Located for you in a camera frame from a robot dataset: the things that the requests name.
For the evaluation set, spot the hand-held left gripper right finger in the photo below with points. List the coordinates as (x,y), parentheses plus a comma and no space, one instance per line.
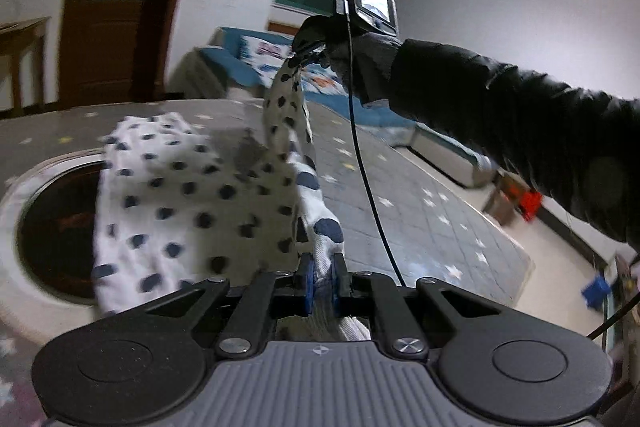
(339,289)

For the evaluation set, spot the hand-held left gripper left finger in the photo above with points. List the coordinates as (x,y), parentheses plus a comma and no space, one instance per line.
(306,289)

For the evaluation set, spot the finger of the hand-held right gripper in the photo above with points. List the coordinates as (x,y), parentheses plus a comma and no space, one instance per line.
(307,56)

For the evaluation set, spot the white polka dot garment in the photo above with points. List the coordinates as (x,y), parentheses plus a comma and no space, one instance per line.
(200,187)

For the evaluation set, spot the person's right forearm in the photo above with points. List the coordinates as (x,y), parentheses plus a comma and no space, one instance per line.
(525,127)

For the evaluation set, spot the person's right hand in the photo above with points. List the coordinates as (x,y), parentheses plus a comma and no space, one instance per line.
(367,67)

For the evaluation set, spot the butterfly print cushion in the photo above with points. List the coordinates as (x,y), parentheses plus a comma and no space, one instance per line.
(262,52)

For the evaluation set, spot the blue sofa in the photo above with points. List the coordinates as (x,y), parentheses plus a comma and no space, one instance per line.
(235,72)

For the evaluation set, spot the cardboard box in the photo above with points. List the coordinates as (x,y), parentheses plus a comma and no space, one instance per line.
(500,199)

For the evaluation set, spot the brown wooden door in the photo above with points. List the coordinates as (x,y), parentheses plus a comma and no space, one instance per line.
(115,7)

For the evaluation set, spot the red plastic object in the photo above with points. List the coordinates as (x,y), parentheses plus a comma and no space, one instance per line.
(531,204)

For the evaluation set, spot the blue plastic object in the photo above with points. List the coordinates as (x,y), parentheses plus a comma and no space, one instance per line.
(596,293)

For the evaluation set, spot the wooden table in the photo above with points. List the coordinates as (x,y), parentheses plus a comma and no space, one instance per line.
(22,37)

